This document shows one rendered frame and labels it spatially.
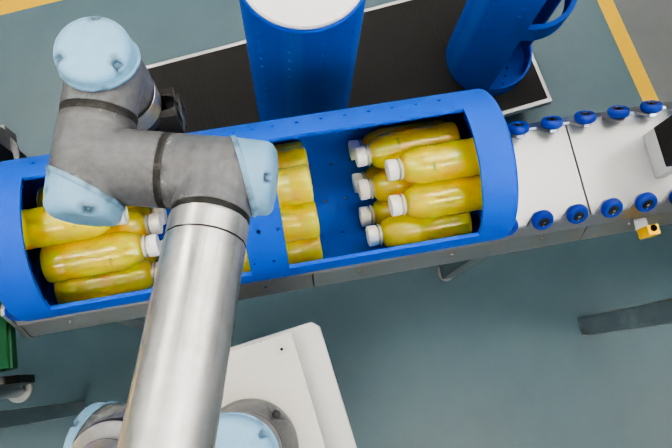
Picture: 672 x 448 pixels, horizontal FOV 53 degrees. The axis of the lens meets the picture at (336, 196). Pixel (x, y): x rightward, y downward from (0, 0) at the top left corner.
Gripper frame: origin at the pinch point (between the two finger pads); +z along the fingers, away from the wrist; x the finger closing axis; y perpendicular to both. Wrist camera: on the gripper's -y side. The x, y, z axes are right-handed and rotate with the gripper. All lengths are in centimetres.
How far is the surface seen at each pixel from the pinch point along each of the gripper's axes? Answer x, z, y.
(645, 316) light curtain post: -36, 90, 111
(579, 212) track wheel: -12, 38, 77
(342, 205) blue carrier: -2.0, 39.7, 30.3
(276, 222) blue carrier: -8.9, 13.9, 16.5
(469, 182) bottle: -6, 22, 52
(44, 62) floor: 91, 136, -56
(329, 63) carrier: 34, 50, 35
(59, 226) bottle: -2.6, 17.5, -18.9
